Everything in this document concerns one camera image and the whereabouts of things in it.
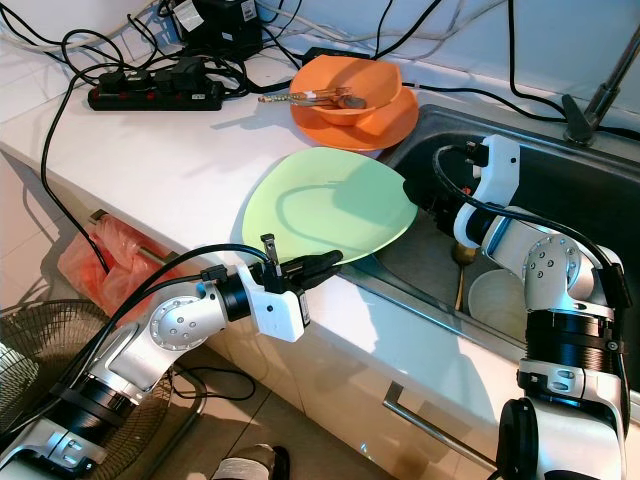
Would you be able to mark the black power adapter box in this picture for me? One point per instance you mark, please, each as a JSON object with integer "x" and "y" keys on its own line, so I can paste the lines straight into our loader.
{"x": 220, "y": 30}

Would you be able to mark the metal faucet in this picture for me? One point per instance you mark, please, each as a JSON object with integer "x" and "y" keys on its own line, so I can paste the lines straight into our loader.
{"x": 582, "y": 125}

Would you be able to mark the white bowl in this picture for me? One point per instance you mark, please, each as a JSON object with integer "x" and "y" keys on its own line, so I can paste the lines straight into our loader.
{"x": 495, "y": 300}

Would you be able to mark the dark brown spoon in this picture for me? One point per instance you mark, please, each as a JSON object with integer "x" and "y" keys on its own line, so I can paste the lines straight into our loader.
{"x": 350, "y": 100}

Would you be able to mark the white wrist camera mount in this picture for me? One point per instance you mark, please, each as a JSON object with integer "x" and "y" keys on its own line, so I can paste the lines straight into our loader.
{"x": 280, "y": 312}
{"x": 503, "y": 165}

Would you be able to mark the orange plastic bag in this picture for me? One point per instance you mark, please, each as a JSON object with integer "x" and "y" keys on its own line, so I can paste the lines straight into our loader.
{"x": 120, "y": 278}

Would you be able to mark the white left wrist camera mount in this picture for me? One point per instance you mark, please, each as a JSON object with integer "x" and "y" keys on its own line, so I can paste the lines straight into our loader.
{"x": 280, "y": 312}

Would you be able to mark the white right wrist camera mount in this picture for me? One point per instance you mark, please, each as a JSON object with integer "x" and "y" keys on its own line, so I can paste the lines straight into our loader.
{"x": 503, "y": 165}

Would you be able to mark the stainless steel sink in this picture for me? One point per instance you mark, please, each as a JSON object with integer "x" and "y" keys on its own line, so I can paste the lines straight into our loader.
{"x": 570, "y": 180}

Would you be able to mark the black power strip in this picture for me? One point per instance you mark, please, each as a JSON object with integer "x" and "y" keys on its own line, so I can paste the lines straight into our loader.
{"x": 150, "y": 97}

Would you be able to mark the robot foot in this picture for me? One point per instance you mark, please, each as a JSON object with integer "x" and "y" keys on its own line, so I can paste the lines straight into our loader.
{"x": 248, "y": 465}

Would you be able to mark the white kitchen cabinet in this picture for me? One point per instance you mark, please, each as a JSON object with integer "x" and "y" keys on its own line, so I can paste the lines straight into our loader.
{"x": 340, "y": 400}

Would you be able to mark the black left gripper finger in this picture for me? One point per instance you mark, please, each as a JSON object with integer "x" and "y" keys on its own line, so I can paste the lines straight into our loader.
{"x": 320, "y": 265}

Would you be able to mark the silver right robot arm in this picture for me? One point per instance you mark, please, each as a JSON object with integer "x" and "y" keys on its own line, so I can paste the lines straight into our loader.
{"x": 550, "y": 270}

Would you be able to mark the black plug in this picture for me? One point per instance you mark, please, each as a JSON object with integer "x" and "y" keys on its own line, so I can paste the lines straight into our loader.
{"x": 187, "y": 70}

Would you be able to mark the orange plate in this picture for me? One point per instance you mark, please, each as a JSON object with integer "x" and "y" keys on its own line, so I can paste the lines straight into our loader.
{"x": 360, "y": 137}

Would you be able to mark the orange bowl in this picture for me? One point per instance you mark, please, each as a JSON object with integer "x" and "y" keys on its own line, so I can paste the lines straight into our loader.
{"x": 368, "y": 78}

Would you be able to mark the light green plate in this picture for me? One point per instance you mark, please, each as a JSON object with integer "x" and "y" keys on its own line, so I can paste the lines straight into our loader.
{"x": 325, "y": 200}

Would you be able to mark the wooden chopstick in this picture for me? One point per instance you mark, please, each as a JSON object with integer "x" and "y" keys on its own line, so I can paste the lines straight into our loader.
{"x": 302, "y": 99}
{"x": 300, "y": 96}

